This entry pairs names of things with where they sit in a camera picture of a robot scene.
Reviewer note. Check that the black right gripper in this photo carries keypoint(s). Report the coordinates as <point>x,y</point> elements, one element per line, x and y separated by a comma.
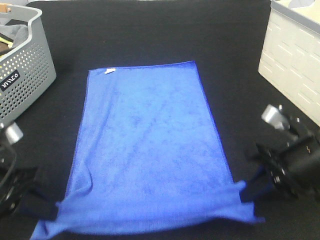
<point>292,168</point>

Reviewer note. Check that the blue microfiber towel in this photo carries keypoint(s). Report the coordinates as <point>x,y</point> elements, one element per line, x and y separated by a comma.
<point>148,157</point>

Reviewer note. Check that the white plastic storage crate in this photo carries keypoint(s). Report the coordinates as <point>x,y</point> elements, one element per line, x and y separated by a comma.
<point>290,57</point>

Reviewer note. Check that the grey perforated laundry basket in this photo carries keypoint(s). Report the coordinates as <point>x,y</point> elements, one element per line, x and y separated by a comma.
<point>27,70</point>

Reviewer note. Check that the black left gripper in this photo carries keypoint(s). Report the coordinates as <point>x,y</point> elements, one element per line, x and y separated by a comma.
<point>16,183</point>

